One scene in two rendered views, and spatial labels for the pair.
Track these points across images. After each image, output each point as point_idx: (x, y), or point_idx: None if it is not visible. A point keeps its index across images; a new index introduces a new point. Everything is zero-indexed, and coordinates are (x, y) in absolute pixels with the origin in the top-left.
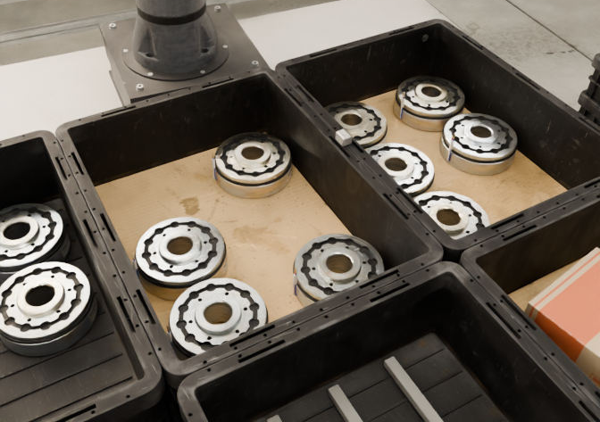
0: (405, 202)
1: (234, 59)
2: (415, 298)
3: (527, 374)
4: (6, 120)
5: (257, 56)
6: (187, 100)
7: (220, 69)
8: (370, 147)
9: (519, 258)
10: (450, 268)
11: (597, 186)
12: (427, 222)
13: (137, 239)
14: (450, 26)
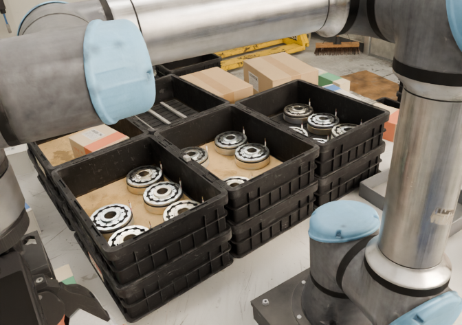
0: (163, 143)
1: (285, 306)
2: None
3: None
4: (454, 287)
5: (267, 314)
6: None
7: (291, 291)
8: (174, 199)
9: None
10: (152, 130)
11: (82, 159)
12: (157, 139)
13: (275, 165)
14: (104, 244)
